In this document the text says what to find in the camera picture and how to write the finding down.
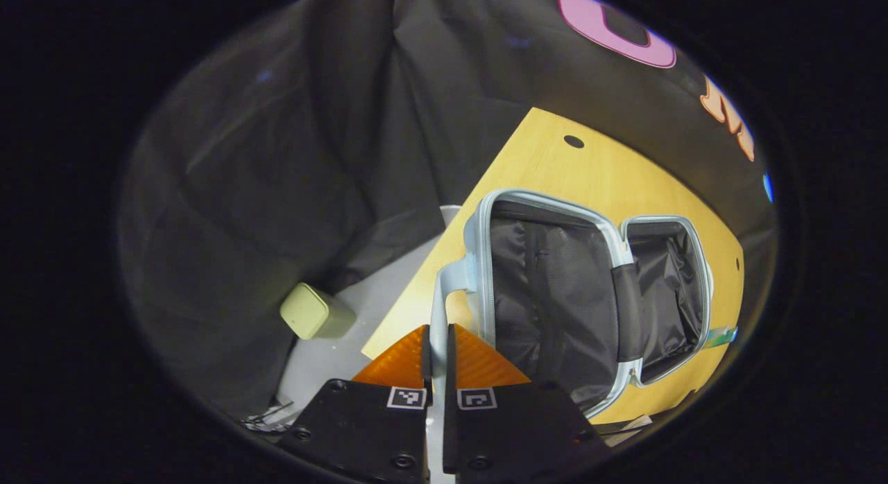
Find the white paper sheet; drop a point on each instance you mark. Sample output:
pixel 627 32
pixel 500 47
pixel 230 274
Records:
pixel 631 428

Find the light blue suitcase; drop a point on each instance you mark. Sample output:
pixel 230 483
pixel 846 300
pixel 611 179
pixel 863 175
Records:
pixel 555 297

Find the teal skin care tube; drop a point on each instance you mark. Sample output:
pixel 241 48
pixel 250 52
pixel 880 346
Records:
pixel 721 337

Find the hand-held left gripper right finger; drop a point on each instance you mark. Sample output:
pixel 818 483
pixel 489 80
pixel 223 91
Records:
pixel 451 359

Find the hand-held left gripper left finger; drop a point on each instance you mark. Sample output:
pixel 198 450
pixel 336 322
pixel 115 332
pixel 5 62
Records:
pixel 426 359

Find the black backdrop cloth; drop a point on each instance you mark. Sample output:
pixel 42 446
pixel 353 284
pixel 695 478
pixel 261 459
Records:
pixel 277 158

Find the small cream box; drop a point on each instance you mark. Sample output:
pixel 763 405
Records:
pixel 316 312

